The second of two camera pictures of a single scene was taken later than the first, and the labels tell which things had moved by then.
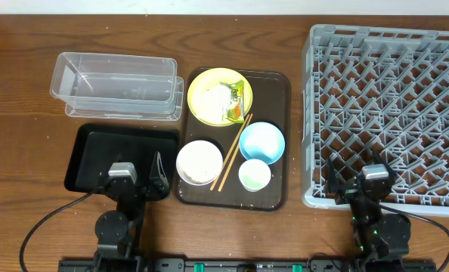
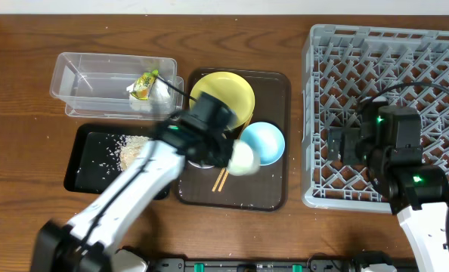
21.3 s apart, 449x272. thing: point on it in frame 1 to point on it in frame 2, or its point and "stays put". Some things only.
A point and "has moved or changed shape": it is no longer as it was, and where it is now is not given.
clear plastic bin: (94, 85) stays put
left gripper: (158, 183) to (227, 151)
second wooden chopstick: (234, 153) stays put
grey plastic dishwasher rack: (397, 91) stays put
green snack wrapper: (236, 108) to (143, 85)
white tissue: (213, 102) has moved or changed shape
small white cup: (254, 175) to (244, 161)
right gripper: (360, 191) to (340, 144)
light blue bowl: (262, 140) stays put
